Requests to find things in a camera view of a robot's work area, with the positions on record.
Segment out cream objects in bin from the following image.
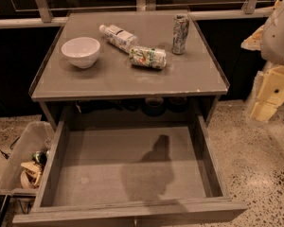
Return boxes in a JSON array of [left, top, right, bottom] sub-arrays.
[[20, 161, 43, 189]]

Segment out tall upright drink can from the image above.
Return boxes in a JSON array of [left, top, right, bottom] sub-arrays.
[[172, 13, 189, 55]]

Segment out clear plastic bottle white label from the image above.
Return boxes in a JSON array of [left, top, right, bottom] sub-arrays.
[[99, 25, 138, 53]]

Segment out black cable on floor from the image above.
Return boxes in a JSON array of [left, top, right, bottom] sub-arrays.
[[0, 135, 21, 160]]

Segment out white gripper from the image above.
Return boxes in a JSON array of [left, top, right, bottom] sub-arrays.
[[251, 65, 284, 122]]

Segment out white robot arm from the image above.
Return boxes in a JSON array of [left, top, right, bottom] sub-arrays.
[[241, 0, 284, 122]]

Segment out clear plastic storage bin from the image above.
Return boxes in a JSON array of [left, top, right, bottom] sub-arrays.
[[0, 121, 55, 196]]

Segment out green object in bin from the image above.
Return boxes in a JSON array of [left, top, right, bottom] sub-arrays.
[[32, 151, 47, 166]]

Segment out white ceramic bowl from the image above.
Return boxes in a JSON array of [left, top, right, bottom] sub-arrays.
[[62, 37, 100, 69]]

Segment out open grey top drawer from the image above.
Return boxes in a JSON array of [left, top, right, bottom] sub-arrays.
[[13, 115, 247, 227]]

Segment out metal railing frame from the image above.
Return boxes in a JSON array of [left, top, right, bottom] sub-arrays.
[[0, 0, 284, 30]]

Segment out grey cabinet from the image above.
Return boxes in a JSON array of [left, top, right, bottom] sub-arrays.
[[29, 10, 229, 125]]

